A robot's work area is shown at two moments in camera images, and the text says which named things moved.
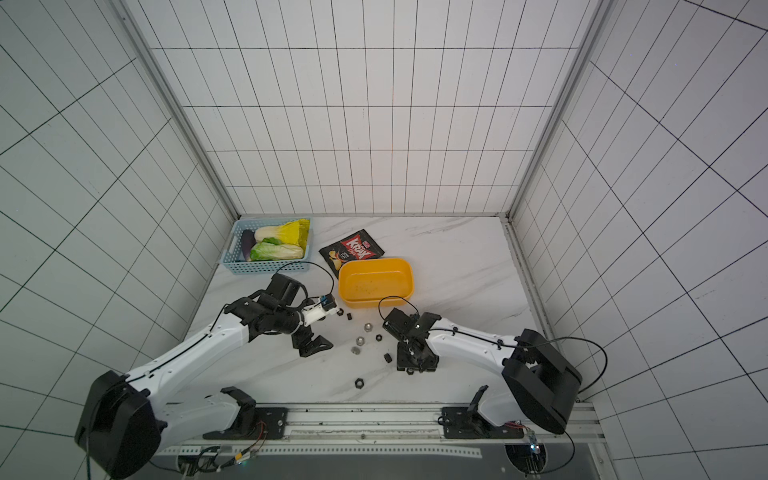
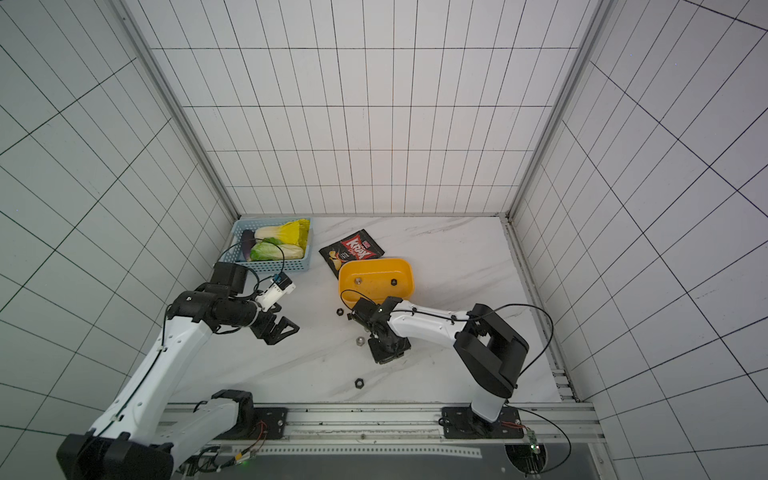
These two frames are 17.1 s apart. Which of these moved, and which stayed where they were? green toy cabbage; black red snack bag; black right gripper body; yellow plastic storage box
Moved: black right gripper body
Stayed: black red snack bag; yellow plastic storage box; green toy cabbage
